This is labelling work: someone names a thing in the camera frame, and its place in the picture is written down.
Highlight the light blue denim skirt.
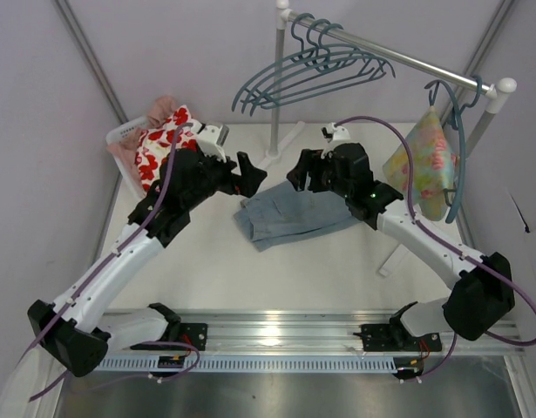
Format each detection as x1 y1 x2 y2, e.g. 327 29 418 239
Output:
234 181 359 252

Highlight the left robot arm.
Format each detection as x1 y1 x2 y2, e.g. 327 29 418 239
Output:
28 148 268 377

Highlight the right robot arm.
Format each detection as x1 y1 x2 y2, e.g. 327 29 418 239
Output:
287 143 515 345

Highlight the teal hanger holding cloth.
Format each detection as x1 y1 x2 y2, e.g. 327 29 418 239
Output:
425 75 484 224

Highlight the red poppy floral cloth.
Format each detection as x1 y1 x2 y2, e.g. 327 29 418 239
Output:
134 104 197 192

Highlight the white plastic laundry basket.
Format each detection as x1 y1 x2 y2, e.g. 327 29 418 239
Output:
105 116 153 200

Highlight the pink cloth in basket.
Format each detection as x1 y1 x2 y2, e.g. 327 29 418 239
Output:
106 96 178 179

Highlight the pastel floral hanging cloth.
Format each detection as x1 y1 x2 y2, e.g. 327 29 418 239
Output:
406 106 458 221

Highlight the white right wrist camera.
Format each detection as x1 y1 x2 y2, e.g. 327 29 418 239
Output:
321 123 351 158

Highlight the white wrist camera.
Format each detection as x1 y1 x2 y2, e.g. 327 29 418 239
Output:
191 122 229 163
321 123 351 158

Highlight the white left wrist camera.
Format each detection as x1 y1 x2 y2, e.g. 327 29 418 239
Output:
191 122 229 163

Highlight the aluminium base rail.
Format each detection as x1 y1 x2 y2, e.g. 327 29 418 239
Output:
97 308 524 358

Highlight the white slotted cable duct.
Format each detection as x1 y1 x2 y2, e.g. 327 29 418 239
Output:
96 354 397 374

